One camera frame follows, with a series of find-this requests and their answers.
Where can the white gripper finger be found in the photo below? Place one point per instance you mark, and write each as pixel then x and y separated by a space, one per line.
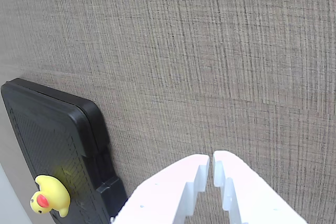
pixel 249 195
pixel 160 195

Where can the yellow rubber duck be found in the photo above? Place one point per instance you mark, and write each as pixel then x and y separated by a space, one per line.
pixel 52 195

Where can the black plastic case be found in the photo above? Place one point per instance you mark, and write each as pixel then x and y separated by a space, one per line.
pixel 52 134

